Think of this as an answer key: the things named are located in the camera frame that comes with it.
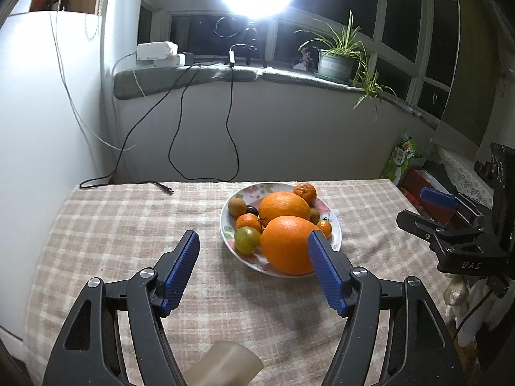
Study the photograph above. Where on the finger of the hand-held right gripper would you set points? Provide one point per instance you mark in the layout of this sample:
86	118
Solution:
438	198
422	227

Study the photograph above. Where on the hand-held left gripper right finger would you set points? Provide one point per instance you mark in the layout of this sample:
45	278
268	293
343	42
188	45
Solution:
326	275

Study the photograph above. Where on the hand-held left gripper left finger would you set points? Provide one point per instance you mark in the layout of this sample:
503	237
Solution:
181	273

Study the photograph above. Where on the orange cherry tomato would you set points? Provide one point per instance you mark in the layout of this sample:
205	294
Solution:
324	227

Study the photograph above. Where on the large orange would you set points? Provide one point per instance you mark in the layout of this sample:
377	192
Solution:
285	247
283	207

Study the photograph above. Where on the brown kiwi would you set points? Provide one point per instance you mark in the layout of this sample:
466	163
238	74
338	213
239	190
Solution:
314	213
237	206

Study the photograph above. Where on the green tomato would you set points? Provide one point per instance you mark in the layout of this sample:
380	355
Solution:
246	240

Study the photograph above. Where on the small tangerine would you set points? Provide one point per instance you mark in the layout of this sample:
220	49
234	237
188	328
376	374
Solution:
304	193
248	222

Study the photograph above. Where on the floral white plate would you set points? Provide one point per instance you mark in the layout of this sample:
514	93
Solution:
257	189

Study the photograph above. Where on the red cardboard box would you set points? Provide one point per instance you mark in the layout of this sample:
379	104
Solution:
418	185

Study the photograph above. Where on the white lace cloth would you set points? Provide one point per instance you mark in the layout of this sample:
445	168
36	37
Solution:
458	169

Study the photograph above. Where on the green printed bag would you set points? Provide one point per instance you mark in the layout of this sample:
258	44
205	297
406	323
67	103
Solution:
400	161

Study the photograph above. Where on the beige blurred object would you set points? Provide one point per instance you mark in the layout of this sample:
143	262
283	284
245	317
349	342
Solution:
225	364

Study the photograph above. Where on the flower pot saucer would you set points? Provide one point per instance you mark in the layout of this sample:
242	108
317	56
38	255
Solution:
334	79

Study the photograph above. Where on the green flower pot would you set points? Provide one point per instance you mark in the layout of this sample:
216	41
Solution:
334	66

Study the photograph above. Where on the spider plant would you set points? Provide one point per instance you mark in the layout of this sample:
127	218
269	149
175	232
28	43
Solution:
346	44

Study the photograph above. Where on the small purple flower plant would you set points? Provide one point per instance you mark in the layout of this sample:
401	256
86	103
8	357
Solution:
305	58

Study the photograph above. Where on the grey windowsill mat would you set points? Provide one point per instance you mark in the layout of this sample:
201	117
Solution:
181	80

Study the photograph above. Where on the white adapter box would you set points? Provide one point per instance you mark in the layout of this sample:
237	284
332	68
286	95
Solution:
171	61

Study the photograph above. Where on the black power adapter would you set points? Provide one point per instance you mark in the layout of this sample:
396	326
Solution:
190	58

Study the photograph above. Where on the white power strip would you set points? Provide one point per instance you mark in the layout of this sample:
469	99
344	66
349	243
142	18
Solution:
157	51

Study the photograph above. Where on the black tripod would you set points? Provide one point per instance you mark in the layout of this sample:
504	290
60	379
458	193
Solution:
251	32

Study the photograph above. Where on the red ornament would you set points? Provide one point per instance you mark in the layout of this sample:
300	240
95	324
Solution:
39	3

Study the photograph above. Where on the white window frame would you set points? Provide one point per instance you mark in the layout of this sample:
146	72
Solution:
378	8

